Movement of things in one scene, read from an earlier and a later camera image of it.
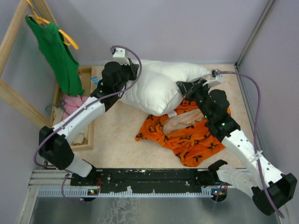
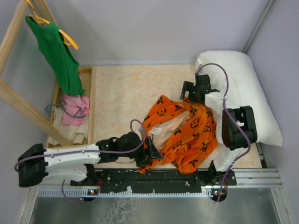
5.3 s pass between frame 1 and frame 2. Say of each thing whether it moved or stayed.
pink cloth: stayed
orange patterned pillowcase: moved
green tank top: stayed
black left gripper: moved
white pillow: moved
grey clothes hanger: stayed
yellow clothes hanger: stayed
